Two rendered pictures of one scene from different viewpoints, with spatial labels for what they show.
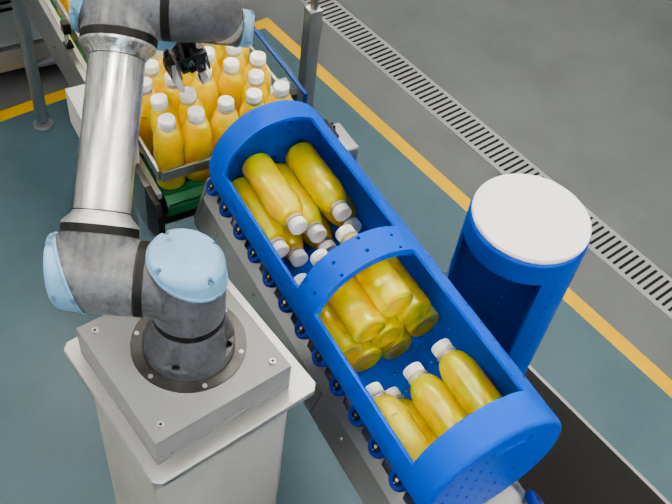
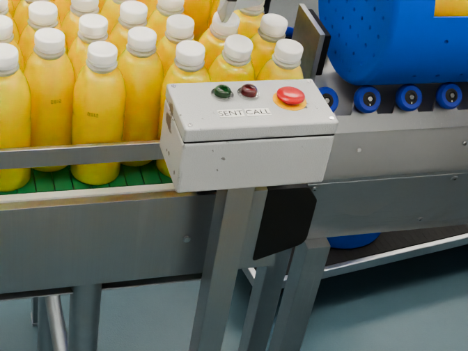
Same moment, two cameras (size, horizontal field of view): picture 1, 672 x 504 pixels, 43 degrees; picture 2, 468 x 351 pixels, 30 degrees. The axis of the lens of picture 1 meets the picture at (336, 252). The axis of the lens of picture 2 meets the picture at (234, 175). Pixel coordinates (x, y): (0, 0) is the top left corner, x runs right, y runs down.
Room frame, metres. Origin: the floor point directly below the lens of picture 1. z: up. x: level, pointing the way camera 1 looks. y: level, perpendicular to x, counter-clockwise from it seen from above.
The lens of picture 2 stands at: (1.24, 1.48, 1.70)
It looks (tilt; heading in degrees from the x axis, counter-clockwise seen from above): 38 degrees down; 283
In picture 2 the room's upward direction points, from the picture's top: 11 degrees clockwise
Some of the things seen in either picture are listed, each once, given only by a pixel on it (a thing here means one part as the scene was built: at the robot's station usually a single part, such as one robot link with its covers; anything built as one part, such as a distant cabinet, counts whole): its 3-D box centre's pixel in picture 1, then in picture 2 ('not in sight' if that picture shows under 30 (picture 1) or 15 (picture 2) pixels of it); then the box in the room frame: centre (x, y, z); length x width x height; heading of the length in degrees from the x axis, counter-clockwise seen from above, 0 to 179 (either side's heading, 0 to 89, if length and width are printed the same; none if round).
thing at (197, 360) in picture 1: (188, 326); not in sight; (0.78, 0.22, 1.27); 0.15 x 0.15 x 0.10
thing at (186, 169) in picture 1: (239, 153); not in sight; (1.52, 0.27, 0.96); 0.40 x 0.01 x 0.03; 126
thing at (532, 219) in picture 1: (531, 217); not in sight; (1.39, -0.43, 1.03); 0.28 x 0.28 x 0.01
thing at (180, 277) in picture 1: (183, 280); not in sight; (0.78, 0.22, 1.38); 0.13 x 0.12 x 0.14; 96
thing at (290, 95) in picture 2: not in sight; (290, 96); (1.41, 0.55, 1.11); 0.04 x 0.04 x 0.01
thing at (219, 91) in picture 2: not in sight; (222, 91); (1.48, 0.59, 1.11); 0.02 x 0.02 x 0.01
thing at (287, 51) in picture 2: (166, 121); (287, 52); (1.44, 0.43, 1.09); 0.04 x 0.04 x 0.02
